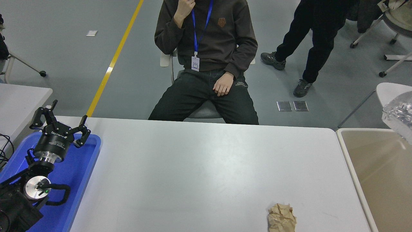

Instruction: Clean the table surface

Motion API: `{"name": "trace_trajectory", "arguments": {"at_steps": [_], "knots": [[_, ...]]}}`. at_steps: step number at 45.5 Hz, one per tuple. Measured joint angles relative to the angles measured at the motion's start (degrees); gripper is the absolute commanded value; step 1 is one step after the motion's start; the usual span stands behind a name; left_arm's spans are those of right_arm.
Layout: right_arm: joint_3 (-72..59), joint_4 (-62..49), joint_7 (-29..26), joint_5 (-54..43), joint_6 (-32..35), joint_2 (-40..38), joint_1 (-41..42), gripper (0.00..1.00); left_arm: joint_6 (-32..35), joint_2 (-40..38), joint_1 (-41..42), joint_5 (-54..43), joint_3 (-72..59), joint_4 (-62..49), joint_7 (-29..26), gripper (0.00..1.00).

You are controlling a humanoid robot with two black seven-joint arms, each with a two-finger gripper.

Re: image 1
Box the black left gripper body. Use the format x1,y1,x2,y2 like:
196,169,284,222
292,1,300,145
33,124,75,160

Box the tan paper ball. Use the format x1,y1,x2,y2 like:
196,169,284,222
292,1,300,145
267,203,297,232

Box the silver foil tray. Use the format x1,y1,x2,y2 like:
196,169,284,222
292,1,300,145
382,91,412,145

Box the person's left hand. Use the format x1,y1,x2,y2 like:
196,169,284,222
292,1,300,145
213,72,235,96

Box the person's right hand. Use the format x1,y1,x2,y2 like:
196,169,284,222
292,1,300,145
173,0,196,29

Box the white side table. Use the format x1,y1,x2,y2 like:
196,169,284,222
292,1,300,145
0,83,53,152

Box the blue plastic tray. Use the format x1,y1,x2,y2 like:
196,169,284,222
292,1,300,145
0,131,102,232

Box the white and grey chair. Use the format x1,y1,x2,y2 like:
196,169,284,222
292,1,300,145
160,48,256,123

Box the large pale bin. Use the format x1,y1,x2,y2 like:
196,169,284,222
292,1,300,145
336,128,412,232

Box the white round-edged chair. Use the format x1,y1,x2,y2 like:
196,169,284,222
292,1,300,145
337,82,412,129

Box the black cables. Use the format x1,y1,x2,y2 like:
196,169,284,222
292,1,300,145
0,134,15,169

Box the blue lanyard with badge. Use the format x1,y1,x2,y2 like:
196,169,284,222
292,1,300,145
191,0,214,72

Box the white frame with caster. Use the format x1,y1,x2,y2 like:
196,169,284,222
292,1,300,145
379,52,412,78

